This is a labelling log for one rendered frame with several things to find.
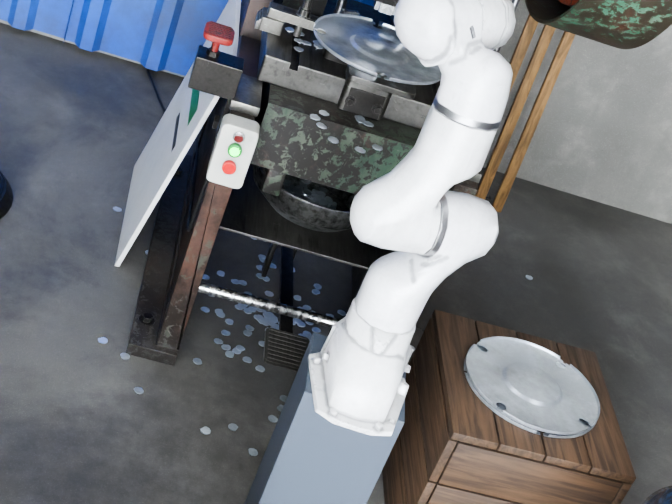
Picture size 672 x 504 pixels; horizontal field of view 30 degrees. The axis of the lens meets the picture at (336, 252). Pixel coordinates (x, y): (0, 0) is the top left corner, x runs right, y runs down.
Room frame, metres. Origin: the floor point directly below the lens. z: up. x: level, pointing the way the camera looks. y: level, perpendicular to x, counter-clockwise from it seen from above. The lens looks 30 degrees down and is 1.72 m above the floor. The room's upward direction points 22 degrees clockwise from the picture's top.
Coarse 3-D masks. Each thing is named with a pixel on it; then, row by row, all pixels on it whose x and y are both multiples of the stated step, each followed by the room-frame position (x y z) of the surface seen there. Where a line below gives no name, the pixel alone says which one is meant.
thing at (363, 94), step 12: (348, 72) 2.29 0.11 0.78; (360, 72) 2.31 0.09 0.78; (348, 84) 2.40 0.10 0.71; (360, 84) 2.40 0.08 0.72; (372, 84) 2.29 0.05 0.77; (384, 84) 2.30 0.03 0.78; (396, 84) 2.32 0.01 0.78; (408, 84) 2.34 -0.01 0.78; (348, 96) 2.40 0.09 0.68; (360, 96) 2.41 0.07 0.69; (372, 96) 2.41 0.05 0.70; (384, 96) 2.42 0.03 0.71; (408, 96) 2.30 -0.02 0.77; (348, 108) 2.40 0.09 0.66; (360, 108) 2.41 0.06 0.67; (372, 108) 2.41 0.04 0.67; (384, 108) 2.42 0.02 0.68
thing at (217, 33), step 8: (208, 24) 2.30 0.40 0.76; (216, 24) 2.31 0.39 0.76; (208, 32) 2.26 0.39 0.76; (216, 32) 2.27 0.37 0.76; (224, 32) 2.29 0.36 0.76; (232, 32) 2.30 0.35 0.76; (208, 40) 2.26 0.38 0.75; (216, 40) 2.26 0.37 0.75; (224, 40) 2.26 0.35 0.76; (232, 40) 2.27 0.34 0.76; (216, 48) 2.29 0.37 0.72
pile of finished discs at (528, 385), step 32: (480, 352) 2.18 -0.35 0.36; (512, 352) 2.22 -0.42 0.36; (544, 352) 2.27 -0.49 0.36; (480, 384) 2.07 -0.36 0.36; (512, 384) 2.10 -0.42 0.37; (544, 384) 2.15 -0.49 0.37; (576, 384) 2.20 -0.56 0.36; (512, 416) 2.00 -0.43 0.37; (544, 416) 2.05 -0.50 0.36; (576, 416) 2.09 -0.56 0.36
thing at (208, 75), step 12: (204, 48) 2.31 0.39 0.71; (204, 60) 2.26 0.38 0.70; (216, 60) 2.27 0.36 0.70; (228, 60) 2.30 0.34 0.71; (240, 60) 2.32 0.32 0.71; (192, 72) 2.26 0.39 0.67; (204, 72) 2.26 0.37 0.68; (216, 72) 2.27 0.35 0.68; (228, 72) 2.27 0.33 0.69; (240, 72) 2.27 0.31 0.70; (192, 84) 2.26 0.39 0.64; (204, 84) 2.26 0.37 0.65; (216, 84) 2.27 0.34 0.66; (228, 84) 2.27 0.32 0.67; (228, 96) 2.27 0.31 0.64; (228, 108) 2.28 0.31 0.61; (216, 132) 2.29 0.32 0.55
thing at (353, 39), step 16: (336, 16) 2.54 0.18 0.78; (352, 16) 2.58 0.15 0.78; (336, 32) 2.46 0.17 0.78; (352, 32) 2.49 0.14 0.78; (368, 32) 2.53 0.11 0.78; (384, 32) 2.56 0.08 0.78; (336, 48) 2.37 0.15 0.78; (352, 48) 2.41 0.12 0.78; (368, 48) 2.42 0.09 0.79; (384, 48) 2.46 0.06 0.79; (400, 48) 2.49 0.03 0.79; (352, 64) 2.32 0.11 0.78; (368, 64) 2.36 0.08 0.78; (384, 64) 2.39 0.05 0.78; (400, 64) 2.42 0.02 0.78; (416, 64) 2.46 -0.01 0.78; (400, 80) 2.33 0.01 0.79; (416, 80) 2.37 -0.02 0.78; (432, 80) 2.41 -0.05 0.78
